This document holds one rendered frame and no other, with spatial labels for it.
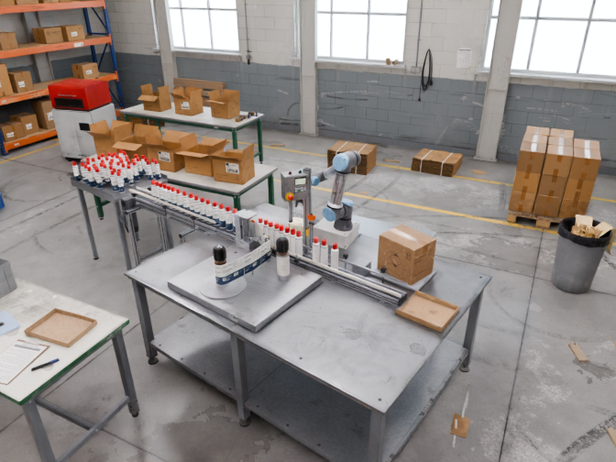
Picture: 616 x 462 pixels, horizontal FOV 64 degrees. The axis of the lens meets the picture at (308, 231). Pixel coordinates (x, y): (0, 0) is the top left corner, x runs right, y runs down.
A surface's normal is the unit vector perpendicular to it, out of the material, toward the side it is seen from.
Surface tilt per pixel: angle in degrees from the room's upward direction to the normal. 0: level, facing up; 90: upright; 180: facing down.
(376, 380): 0
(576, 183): 88
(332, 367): 0
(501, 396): 0
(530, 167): 91
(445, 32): 90
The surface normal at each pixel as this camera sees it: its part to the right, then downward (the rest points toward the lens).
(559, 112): -0.45, 0.41
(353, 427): -0.01, -0.89
